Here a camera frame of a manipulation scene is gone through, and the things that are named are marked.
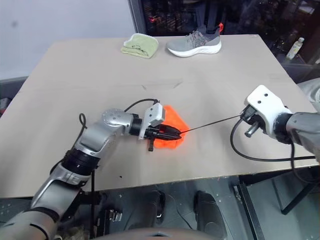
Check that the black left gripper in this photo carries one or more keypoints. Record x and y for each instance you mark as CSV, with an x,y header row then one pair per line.
x,y
153,132

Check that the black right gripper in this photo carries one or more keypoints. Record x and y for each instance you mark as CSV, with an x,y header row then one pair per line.
x,y
257,123

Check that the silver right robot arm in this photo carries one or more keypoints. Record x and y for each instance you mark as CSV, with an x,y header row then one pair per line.
x,y
302,130

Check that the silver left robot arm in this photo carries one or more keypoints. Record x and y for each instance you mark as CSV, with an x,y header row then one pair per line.
x,y
100,130

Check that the dark rounded shape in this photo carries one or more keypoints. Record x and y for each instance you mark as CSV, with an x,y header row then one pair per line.
x,y
208,212
152,207

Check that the clear plastic drink bottle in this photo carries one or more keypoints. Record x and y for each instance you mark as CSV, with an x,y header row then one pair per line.
x,y
295,48

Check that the grey sneaker with white sole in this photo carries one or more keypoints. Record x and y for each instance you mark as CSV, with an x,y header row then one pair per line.
x,y
192,46

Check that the folded green towel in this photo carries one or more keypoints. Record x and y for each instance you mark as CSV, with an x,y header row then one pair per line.
x,y
140,46

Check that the small metal clasp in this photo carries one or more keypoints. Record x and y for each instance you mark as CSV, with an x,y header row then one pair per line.
x,y
116,215

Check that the grey rounded robot torso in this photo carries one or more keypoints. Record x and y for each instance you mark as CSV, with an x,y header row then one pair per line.
x,y
162,236

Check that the person's dark trouser leg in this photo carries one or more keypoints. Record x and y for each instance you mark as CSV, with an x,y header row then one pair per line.
x,y
212,15

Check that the olive green cloth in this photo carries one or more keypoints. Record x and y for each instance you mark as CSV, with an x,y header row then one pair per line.
x,y
75,235

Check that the dark storage rack with parts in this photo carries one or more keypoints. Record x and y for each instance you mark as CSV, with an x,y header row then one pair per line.
x,y
7,100

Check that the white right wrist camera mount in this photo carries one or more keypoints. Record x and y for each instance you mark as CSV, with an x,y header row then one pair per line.
x,y
267,105

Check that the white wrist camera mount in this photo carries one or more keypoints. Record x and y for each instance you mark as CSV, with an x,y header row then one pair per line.
x,y
267,105
155,112

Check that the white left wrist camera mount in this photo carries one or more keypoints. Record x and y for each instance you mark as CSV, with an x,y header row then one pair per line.
x,y
155,112

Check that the black metal table frame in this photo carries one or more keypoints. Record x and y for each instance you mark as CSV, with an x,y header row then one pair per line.
x,y
247,207

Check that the grey window post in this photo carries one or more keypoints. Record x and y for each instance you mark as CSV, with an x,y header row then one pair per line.
x,y
133,15

